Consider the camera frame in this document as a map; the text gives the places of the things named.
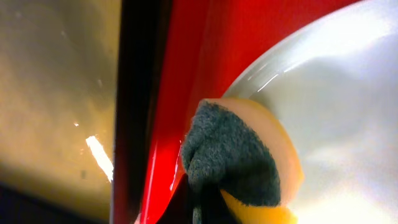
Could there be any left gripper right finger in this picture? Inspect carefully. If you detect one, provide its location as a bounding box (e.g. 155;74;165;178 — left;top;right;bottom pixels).
200;186;238;224

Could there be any yellow green sponge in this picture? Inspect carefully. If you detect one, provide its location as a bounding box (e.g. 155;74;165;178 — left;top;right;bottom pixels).
181;98;304;223

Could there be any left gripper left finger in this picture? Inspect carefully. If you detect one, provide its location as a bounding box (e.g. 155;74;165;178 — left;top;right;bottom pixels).
157;175;193;224

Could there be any black tray with yellow liquid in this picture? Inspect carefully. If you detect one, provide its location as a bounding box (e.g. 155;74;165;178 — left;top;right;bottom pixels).
1;0;172;223

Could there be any red plastic tray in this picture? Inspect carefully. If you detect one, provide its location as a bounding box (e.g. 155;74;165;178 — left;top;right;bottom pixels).
141;0;353;223

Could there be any mint green plate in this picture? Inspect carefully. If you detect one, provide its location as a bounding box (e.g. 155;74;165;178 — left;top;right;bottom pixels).
225;0;397;223

